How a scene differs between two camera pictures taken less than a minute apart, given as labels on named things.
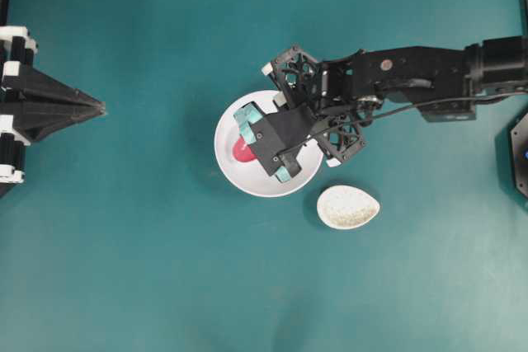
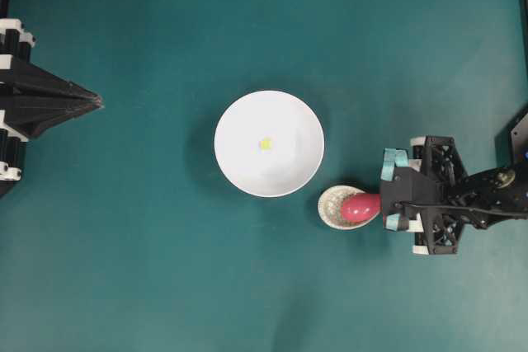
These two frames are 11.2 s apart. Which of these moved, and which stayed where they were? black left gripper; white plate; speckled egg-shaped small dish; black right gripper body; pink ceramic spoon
Moved: black right gripper body; pink ceramic spoon
Stayed: speckled egg-shaped small dish; white plate; black left gripper
